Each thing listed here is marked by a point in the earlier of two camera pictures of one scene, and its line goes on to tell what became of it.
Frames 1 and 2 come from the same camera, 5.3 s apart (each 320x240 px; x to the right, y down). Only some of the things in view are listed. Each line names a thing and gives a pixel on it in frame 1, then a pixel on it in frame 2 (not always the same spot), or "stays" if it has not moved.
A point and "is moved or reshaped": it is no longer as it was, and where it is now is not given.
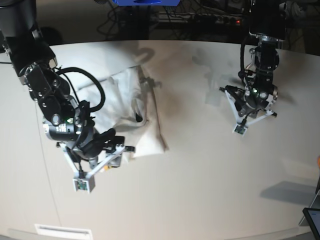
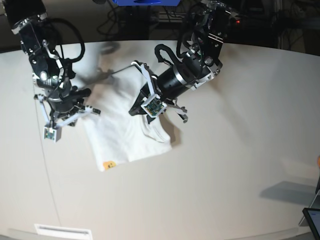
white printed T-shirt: x=131 y=109 is moved or reshaped
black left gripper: x=250 y=106 → x=187 y=72
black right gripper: x=91 y=144 → x=64 y=103
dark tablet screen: x=313 y=217 stays
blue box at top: x=146 y=2 stays
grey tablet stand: x=315 y=204 stays
